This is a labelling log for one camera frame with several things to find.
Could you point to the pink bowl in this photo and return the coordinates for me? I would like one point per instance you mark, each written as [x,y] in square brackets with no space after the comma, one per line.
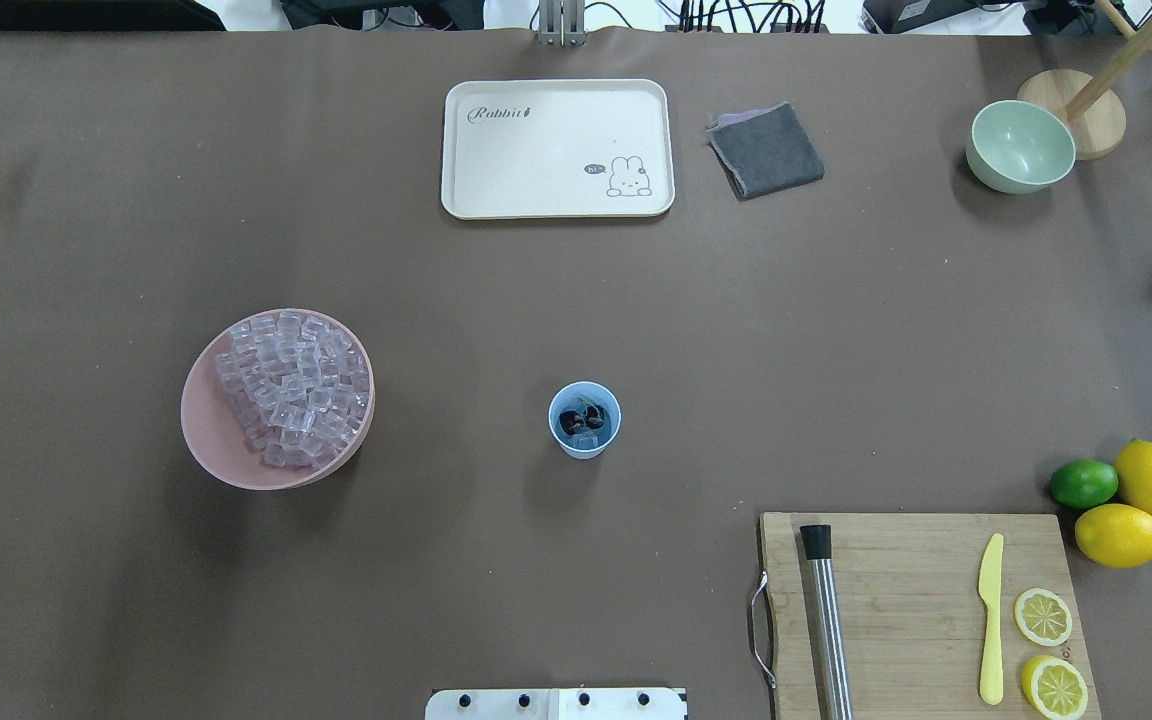
[214,437]

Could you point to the lemon slice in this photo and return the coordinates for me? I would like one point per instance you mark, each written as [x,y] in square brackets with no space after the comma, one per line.
[1043,617]

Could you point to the steel muddler black tip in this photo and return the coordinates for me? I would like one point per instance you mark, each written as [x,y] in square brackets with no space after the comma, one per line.
[834,683]

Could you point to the aluminium frame post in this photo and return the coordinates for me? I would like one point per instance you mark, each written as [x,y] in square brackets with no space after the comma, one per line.
[561,23]

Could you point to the pile of ice cubes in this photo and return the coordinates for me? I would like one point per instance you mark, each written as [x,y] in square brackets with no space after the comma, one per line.
[301,386]

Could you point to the wooden cup tree stand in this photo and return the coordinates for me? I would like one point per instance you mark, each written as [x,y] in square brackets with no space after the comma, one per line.
[1088,105]

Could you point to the half lemon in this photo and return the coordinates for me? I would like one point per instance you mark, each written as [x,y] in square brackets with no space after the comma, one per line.
[1054,688]

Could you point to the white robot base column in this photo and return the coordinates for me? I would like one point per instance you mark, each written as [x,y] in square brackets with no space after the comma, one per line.
[559,703]

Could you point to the dark red cherries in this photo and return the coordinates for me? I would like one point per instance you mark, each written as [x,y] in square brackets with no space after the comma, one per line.
[582,418]

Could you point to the light blue cup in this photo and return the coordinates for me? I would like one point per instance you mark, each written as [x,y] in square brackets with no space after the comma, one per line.
[585,447]

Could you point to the mint green bowl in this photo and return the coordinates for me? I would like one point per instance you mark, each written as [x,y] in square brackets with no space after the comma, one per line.
[1019,147]

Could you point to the grey folded cloth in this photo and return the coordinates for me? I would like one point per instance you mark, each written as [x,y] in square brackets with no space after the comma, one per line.
[765,150]

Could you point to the whole lemon front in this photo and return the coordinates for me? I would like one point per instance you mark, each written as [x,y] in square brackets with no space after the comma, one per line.
[1115,535]

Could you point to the cream rabbit tray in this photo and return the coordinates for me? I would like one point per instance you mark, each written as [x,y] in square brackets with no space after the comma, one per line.
[557,148]

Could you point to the wooden cutting board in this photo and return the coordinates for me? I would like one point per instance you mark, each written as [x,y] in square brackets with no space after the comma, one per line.
[911,615]

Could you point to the green lime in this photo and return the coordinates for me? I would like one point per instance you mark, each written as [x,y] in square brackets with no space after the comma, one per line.
[1082,484]

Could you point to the yellow plastic knife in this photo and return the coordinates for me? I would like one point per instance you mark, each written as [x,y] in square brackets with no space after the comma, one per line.
[989,588]

